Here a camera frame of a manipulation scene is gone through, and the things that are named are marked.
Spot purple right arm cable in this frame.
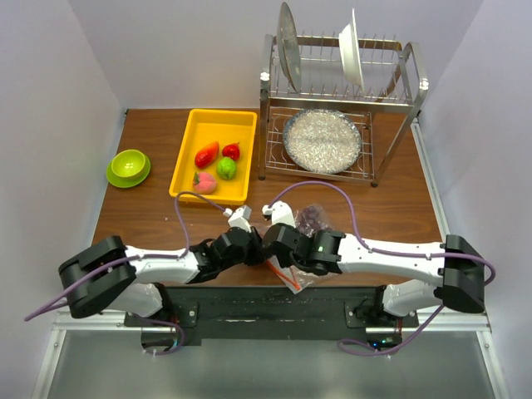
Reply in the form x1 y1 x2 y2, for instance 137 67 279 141
268 180 498 358

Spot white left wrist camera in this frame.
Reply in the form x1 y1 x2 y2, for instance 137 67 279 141
223 205 252 233

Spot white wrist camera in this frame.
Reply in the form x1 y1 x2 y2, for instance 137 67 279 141
262 201 296 228
223 205 252 233

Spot speckled blue rim plate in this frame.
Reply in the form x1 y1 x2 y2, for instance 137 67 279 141
283 109 362 175

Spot pink fake meat pack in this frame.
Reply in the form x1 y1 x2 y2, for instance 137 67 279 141
192 172 218 195

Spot grey metal plate upright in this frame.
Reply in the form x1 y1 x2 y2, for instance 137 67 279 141
276 2 302 93

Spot white plate upright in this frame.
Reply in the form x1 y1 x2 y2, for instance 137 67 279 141
338 8 365 92

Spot clear zip top bag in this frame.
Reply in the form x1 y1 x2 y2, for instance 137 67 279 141
259 201 333 294

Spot green fake fruit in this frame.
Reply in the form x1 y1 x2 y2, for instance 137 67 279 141
216 157 237 180

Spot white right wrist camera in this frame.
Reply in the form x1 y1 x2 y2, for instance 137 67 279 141
262 201 296 228

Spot yellow plastic tray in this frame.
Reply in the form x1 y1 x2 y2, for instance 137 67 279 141
169 109 257 205

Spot steel dish rack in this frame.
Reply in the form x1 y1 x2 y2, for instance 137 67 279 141
257 34 429 187

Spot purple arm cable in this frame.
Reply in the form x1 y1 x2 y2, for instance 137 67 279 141
268 180 498 358
23 190 232 322

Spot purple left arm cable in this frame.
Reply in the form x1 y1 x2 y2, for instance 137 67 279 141
23 190 232 322

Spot red fake apple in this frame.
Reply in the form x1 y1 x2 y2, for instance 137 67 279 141
222 143 240 161

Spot orange red fake mango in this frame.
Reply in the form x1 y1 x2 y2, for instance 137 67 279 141
195 141 219 169

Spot purple fake grapes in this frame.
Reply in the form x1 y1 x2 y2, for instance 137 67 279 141
295 204 328 236

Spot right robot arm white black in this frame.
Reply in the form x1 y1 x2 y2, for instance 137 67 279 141
262 224 487 327

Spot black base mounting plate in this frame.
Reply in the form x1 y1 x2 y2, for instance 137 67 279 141
123 285 419 348

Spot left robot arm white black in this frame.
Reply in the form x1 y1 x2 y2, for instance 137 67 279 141
58 227 265 326

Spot green plastic bowl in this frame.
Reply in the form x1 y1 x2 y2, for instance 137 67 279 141
106 149 151 189

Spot aluminium frame rail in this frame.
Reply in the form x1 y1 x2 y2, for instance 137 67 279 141
34 287 509 398

